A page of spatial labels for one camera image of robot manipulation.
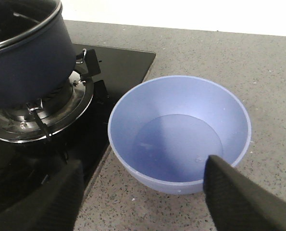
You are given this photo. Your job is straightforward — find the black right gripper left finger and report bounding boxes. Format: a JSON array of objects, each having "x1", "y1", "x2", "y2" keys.
[{"x1": 0, "y1": 160, "x2": 85, "y2": 231}]

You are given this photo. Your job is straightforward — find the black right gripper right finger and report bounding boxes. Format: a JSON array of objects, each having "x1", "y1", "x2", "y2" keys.
[{"x1": 203, "y1": 155, "x2": 286, "y2": 231}]

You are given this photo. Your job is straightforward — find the light blue plastic bowl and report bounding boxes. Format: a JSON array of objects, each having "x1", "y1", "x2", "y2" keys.
[{"x1": 108, "y1": 76, "x2": 251, "y2": 194}]

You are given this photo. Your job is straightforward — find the black metal pot support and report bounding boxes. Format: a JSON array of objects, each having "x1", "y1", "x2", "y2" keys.
[{"x1": 0, "y1": 49, "x2": 101, "y2": 144}]

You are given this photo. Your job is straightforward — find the dark blue cooking pot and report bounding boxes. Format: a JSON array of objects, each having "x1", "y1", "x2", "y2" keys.
[{"x1": 0, "y1": 0, "x2": 76, "y2": 108}]

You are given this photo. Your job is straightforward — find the black glass gas cooktop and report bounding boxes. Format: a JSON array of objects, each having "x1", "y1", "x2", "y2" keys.
[{"x1": 0, "y1": 43, "x2": 156, "y2": 218}]

